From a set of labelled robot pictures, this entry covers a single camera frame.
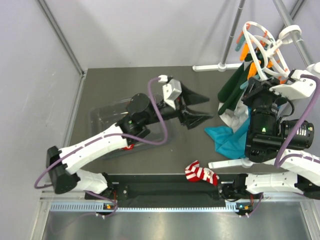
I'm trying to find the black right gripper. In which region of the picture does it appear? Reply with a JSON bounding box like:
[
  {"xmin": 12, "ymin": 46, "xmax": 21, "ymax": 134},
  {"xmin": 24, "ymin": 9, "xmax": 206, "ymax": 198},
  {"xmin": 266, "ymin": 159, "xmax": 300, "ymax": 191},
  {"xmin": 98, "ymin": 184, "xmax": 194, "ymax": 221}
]
[{"xmin": 240, "ymin": 77, "xmax": 292, "ymax": 141}]

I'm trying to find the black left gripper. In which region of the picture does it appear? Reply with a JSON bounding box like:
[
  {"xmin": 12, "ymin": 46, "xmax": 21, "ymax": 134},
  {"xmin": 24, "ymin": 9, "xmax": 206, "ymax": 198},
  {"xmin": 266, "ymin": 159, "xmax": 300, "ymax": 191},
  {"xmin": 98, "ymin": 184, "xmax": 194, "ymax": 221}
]
[{"xmin": 142, "ymin": 82, "xmax": 214, "ymax": 130}]

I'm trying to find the white round clip hanger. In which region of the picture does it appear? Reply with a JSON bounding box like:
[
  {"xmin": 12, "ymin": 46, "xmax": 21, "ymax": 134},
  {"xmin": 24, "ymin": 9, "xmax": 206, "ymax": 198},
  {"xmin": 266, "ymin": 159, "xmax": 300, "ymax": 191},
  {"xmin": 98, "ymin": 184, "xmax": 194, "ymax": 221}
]
[{"xmin": 236, "ymin": 21, "xmax": 302, "ymax": 83}]

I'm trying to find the red striped santa sock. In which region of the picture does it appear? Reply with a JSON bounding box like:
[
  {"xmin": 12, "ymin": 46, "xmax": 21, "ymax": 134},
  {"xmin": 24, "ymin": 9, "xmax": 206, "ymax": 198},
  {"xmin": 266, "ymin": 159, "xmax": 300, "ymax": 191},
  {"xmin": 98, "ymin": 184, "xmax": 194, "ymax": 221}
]
[{"xmin": 184, "ymin": 160, "xmax": 219, "ymax": 187}]

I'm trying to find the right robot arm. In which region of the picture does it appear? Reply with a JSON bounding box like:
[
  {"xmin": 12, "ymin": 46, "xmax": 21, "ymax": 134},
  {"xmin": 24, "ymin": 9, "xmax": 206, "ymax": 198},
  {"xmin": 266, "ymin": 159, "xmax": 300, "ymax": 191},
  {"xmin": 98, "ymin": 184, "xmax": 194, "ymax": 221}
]
[{"xmin": 219, "ymin": 77, "xmax": 320, "ymax": 201}]

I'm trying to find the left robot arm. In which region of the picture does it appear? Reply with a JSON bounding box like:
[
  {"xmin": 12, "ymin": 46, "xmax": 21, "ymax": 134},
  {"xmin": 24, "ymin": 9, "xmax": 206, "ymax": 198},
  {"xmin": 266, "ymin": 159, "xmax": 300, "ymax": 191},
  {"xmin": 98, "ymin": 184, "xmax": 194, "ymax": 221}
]
[{"xmin": 46, "ymin": 79, "xmax": 213, "ymax": 199}]

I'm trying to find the dark green sock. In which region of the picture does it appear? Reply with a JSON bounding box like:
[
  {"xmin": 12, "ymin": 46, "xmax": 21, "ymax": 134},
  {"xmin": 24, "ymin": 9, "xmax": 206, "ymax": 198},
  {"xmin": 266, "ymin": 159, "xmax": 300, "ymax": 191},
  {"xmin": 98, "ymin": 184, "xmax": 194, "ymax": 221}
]
[{"xmin": 217, "ymin": 53, "xmax": 256, "ymax": 116}]

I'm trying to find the white cloth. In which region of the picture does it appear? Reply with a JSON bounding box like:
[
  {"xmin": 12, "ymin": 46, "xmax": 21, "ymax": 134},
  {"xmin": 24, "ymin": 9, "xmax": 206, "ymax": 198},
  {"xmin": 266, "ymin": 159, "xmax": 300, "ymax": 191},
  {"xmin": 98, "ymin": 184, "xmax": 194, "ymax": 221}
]
[{"xmin": 219, "ymin": 100, "xmax": 250, "ymax": 133}]

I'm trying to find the teal cloth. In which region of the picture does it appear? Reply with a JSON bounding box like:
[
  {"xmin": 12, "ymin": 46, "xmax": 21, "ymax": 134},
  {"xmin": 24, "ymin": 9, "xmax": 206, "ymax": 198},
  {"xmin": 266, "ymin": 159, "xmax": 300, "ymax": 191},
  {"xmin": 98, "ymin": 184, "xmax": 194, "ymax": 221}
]
[{"xmin": 204, "ymin": 115, "xmax": 250, "ymax": 160}]

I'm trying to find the red snowflake bear sock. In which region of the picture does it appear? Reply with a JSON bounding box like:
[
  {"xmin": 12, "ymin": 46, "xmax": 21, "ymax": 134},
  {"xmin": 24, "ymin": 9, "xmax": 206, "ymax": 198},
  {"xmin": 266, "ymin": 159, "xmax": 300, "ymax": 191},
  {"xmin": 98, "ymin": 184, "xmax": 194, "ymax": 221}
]
[{"xmin": 122, "ymin": 144, "xmax": 135, "ymax": 151}]

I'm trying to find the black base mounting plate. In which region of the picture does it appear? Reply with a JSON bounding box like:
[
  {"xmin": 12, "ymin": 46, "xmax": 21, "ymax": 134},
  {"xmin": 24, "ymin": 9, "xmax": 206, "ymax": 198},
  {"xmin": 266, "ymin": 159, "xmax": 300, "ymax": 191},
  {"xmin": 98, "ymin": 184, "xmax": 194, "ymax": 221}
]
[{"xmin": 56, "ymin": 173, "xmax": 263, "ymax": 203}]

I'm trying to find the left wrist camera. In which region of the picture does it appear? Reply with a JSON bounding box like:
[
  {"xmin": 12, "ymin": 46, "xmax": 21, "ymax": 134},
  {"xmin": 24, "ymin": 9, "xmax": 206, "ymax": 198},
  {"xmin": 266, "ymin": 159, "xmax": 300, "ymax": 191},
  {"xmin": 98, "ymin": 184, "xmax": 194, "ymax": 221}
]
[{"xmin": 158, "ymin": 75, "xmax": 182, "ymax": 110}]

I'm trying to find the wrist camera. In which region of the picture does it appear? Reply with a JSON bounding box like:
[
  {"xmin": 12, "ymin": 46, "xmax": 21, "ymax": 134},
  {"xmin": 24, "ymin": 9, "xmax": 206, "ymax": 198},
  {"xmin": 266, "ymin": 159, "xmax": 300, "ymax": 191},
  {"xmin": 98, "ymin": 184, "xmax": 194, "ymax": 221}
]
[
  {"xmin": 158, "ymin": 75, "xmax": 182, "ymax": 110},
  {"xmin": 269, "ymin": 68, "xmax": 320, "ymax": 101}
]

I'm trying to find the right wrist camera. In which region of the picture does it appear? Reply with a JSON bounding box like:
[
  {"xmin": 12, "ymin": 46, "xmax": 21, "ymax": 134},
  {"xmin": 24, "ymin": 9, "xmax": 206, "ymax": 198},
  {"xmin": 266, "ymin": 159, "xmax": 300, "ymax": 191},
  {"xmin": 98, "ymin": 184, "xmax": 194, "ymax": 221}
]
[{"xmin": 269, "ymin": 68, "xmax": 320, "ymax": 101}]

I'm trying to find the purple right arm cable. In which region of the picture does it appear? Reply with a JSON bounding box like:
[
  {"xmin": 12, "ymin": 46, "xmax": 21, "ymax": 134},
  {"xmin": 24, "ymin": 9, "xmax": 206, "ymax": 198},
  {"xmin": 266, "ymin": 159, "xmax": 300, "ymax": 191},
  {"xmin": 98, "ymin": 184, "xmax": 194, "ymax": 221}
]
[{"xmin": 239, "ymin": 74, "xmax": 320, "ymax": 218}]

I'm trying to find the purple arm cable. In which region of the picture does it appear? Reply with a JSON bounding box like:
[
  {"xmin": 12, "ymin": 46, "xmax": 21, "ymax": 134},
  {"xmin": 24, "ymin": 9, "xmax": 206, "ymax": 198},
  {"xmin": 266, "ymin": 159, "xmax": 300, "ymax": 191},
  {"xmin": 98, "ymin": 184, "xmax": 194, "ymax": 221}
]
[
  {"xmin": 239, "ymin": 74, "xmax": 320, "ymax": 218},
  {"xmin": 33, "ymin": 76, "xmax": 170, "ymax": 235}
]

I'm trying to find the grey drying rack frame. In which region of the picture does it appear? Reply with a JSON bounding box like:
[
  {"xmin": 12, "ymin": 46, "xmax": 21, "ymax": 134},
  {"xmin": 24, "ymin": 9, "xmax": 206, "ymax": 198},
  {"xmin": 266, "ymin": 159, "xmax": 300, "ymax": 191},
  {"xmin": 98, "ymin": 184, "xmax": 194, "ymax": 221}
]
[{"xmin": 193, "ymin": 0, "xmax": 320, "ymax": 168}]

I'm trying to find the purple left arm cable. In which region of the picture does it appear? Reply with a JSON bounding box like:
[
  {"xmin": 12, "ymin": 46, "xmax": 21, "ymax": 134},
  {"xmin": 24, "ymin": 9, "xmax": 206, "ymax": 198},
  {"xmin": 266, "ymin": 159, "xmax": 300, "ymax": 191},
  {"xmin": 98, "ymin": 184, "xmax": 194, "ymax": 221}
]
[{"xmin": 33, "ymin": 76, "xmax": 170, "ymax": 235}]

